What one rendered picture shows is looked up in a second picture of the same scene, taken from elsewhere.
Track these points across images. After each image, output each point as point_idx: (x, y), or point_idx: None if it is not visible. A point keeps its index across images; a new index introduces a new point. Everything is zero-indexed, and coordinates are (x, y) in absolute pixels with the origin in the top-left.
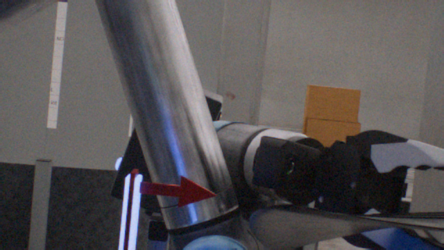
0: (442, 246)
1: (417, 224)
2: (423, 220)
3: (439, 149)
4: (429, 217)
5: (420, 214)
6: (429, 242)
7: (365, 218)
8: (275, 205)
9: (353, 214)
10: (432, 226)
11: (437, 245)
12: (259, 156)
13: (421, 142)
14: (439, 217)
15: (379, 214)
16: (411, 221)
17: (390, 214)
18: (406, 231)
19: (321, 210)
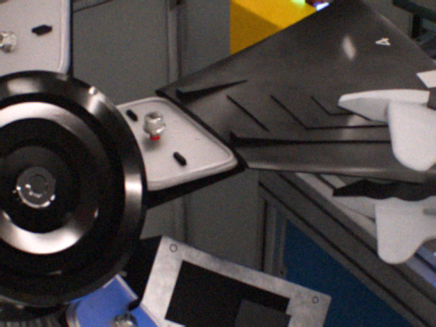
0: (340, 189)
1: (282, 31)
2: (298, 55)
3: (378, 90)
4: (309, 75)
5: (329, 89)
6: (355, 182)
7: (309, 15)
8: (360, 1)
9: (375, 75)
10: (274, 36)
11: (345, 185)
12: None
13: (408, 89)
14: (303, 79)
15: (362, 84)
16: (296, 41)
17: (354, 86)
18: (390, 183)
19: (330, 2)
